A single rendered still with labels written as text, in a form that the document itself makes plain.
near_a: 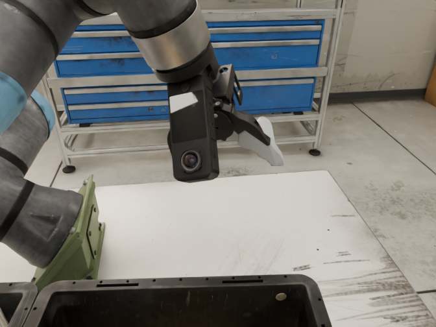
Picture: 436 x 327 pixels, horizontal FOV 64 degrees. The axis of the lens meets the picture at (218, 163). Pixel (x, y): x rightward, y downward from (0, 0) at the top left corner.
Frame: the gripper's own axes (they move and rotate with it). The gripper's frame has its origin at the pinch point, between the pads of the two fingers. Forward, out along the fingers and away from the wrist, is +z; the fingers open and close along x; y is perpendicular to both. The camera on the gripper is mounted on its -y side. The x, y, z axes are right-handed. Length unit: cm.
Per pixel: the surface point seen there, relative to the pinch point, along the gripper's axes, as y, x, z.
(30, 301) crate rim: -21.9, 16.2, -10.4
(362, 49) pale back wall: 243, -41, 158
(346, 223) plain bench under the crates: 11.3, -14.8, 37.1
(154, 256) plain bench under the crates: -3.6, 22.6, 20.3
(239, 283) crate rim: -17.1, -3.6, -2.7
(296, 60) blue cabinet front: 150, 4, 90
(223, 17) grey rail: 145, 37, 50
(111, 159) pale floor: 105, 131, 108
